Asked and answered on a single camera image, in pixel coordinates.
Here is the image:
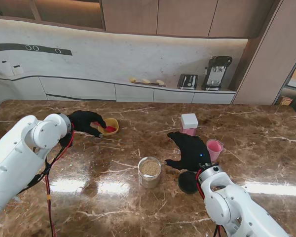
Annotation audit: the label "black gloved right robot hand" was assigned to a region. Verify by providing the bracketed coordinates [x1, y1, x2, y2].
[164, 131, 212, 172]

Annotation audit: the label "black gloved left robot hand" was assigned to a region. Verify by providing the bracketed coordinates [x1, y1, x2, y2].
[68, 111, 108, 138]

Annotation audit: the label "pink measuring cup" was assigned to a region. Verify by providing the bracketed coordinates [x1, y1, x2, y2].
[206, 139, 224, 162]

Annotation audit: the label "red measuring spoon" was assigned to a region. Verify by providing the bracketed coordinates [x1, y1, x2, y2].
[93, 120, 115, 133]

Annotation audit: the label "yellow plastic bowl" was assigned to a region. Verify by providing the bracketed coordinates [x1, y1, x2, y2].
[97, 118, 119, 137]

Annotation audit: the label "black round jar lid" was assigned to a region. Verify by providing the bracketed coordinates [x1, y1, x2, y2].
[178, 171, 200, 195]

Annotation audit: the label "clear glass grain jar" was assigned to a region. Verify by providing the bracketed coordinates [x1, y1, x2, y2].
[138, 156, 162, 189]

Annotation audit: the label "pink container with white lid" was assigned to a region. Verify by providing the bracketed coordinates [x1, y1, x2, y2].
[180, 113, 199, 137]

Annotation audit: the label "white counter cabinet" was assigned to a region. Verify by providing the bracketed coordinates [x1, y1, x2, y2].
[0, 71, 237, 104]

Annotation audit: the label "black toaster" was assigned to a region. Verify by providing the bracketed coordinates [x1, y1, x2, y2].
[177, 73, 199, 90]

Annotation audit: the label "dark wooden serving board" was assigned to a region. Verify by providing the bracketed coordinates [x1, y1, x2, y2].
[134, 81, 166, 88]

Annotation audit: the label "short white bottle black cap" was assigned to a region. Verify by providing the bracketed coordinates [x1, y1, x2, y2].
[11, 65, 24, 76]

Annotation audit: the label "black espresso machine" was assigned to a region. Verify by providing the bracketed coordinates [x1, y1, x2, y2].
[201, 55, 233, 91]

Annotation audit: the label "tall white bottle black cap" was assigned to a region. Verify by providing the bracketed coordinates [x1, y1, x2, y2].
[0, 60, 13, 77]

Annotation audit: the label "orange printed box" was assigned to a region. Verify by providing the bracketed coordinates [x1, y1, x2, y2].
[278, 95, 293, 107]

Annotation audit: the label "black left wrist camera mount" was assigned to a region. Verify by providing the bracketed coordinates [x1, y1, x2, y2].
[59, 133, 73, 148]

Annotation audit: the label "red black right arm cables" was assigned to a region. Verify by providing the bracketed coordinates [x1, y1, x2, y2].
[196, 169, 227, 237]

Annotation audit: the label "red black arm cables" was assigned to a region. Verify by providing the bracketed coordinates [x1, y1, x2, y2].
[196, 169, 227, 237]
[14, 128, 75, 237]

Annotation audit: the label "red black left arm cables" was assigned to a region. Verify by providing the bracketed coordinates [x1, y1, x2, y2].
[14, 128, 75, 237]

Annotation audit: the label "black wall panel with rings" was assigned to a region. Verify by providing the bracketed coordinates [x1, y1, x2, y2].
[0, 43, 73, 56]

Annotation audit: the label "wooden wall cabinets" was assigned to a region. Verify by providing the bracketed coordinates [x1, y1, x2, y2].
[0, 0, 284, 39]

